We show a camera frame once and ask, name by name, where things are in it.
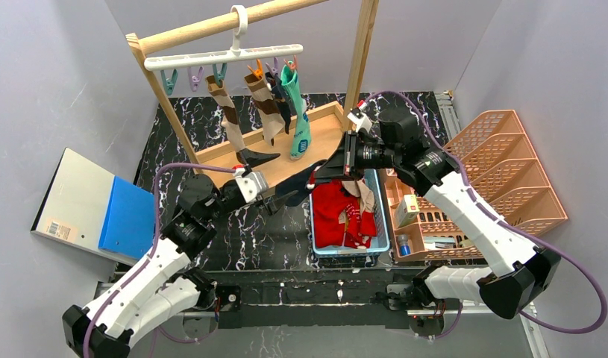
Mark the beige brown sock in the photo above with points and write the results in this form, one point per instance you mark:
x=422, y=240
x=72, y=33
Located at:
x=270, y=116
x=230, y=121

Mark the red sock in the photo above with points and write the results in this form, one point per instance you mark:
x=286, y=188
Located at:
x=337, y=220

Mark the peach plastic desk organizer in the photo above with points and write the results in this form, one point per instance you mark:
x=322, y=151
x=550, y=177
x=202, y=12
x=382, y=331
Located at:
x=505, y=170

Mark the coral clothespin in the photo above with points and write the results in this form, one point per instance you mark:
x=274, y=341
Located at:
x=292, y=64

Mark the beige brown sock left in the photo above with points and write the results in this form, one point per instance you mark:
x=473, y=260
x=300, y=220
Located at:
x=230, y=121

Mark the wooden drying rack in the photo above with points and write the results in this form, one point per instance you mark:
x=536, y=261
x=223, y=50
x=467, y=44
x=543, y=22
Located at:
x=327, y=122

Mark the mint green patterned sock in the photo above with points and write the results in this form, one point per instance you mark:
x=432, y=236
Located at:
x=302, y=137

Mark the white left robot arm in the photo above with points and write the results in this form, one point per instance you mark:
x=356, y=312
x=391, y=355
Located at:
x=160, y=284

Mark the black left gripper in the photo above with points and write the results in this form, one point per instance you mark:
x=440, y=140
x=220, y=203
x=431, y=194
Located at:
x=264, y=195

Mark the white cardboard box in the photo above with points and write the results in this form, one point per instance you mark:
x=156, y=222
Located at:
x=406, y=211

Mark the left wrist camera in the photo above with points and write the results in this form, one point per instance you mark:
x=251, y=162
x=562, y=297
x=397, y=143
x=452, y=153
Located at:
x=252, y=184

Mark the lilac clothespin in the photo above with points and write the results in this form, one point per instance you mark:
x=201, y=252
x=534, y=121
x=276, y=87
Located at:
x=194, y=77
x=273, y=68

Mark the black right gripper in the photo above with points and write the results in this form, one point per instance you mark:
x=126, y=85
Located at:
x=348, y=157

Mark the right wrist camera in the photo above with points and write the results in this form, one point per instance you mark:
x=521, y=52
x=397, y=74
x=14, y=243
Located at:
x=358, y=117

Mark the light blue perforated basket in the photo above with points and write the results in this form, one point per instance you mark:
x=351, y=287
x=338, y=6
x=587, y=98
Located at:
x=379, y=244

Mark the grey metal rail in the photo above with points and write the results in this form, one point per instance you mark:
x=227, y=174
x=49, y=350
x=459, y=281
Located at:
x=445, y=103

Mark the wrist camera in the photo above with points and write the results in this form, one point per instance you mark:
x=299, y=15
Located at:
x=252, y=184
x=358, y=117

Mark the beige brown sock right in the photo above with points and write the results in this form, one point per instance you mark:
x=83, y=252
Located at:
x=270, y=116

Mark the teal clothespin far left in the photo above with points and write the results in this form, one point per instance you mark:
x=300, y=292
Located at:
x=169, y=82

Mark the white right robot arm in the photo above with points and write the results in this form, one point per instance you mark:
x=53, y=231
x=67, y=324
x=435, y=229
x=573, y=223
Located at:
x=518, y=270

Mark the blue capped bottle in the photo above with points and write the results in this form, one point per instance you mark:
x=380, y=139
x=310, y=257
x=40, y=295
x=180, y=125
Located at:
x=403, y=241

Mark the orange clothespin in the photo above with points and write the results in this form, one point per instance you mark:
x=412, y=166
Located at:
x=257, y=71

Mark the white plastic clip hanger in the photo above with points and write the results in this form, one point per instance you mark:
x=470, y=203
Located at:
x=234, y=54

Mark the teal clothespin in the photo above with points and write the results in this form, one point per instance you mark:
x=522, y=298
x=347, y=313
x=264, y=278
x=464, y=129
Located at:
x=169, y=82
x=219, y=73

